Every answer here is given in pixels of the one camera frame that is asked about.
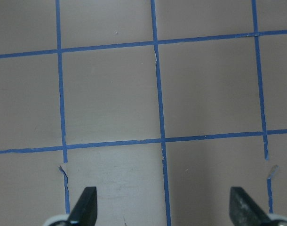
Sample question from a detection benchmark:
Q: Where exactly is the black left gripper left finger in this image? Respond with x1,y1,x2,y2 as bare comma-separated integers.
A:
67,186,97,226

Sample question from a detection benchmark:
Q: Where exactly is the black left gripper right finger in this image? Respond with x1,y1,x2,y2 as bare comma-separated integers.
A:
229,187,271,226

